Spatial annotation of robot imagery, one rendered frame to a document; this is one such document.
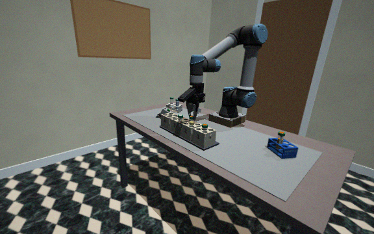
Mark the white tube rack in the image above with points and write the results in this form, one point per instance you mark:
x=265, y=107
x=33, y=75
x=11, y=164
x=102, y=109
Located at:
x=173, y=109

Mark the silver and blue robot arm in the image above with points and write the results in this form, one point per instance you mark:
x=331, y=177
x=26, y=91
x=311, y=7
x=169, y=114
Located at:
x=252, y=37

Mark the blue tube rack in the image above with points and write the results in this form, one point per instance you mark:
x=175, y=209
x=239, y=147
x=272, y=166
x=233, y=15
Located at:
x=283, y=153

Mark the grey bench mat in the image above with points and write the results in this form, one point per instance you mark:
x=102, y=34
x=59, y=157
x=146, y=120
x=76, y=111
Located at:
x=244, y=153

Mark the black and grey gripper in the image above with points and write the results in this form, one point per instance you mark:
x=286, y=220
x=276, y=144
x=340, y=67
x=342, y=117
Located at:
x=195, y=99

